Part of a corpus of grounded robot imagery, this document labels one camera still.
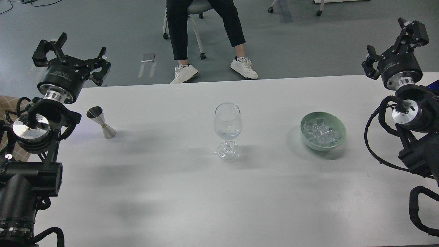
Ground white wheeled furniture base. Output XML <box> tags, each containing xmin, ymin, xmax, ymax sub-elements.
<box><xmin>268</xmin><ymin>0</ymin><xmax>369</xmax><ymax>17</ymax></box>

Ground silver metal jigger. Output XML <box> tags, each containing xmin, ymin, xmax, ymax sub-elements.
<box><xmin>86</xmin><ymin>106</ymin><xmax>117</xmax><ymax>139</ymax></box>

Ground clear ice cubes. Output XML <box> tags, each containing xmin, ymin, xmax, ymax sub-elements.
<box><xmin>301</xmin><ymin>118</ymin><xmax>341</xmax><ymax>148</ymax></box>

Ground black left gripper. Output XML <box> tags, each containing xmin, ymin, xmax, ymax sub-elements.
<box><xmin>32</xmin><ymin>32</ymin><xmax>111</xmax><ymax>104</ymax></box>

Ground green bowl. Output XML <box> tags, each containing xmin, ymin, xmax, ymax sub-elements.
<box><xmin>299</xmin><ymin>111</ymin><xmax>347</xmax><ymax>152</ymax></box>

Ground white office chair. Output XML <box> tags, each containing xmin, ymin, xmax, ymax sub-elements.
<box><xmin>163</xmin><ymin>0</ymin><xmax>213</xmax><ymax>60</ymax></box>

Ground person in black trousers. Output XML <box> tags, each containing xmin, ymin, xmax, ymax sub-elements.
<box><xmin>166</xmin><ymin>0</ymin><xmax>258</xmax><ymax>84</ymax></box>

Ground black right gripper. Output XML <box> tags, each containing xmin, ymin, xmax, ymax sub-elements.
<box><xmin>361</xmin><ymin>18</ymin><xmax>429</xmax><ymax>91</ymax></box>

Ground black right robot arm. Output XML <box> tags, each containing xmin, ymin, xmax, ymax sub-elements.
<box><xmin>361</xmin><ymin>18</ymin><xmax>439</xmax><ymax>182</ymax></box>

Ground grey object on floor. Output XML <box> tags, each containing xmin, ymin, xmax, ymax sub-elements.
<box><xmin>141</xmin><ymin>53</ymin><xmax>155</xmax><ymax>63</ymax></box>

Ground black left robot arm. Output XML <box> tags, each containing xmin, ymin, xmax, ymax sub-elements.
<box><xmin>0</xmin><ymin>33</ymin><xmax>111</xmax><ymax>247</ymax></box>

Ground clear wine glass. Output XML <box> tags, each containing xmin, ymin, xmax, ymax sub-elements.
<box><xmin>214</xmin><ymin>103</ymin><xmax>243</xmax><ymax>162</ymax></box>

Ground checkered beige cloth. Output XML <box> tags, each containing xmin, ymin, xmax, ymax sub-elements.
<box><xmin>0</xmin><ymin>96</ymin><xmax>31</xmax><ymax>162</ymax></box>

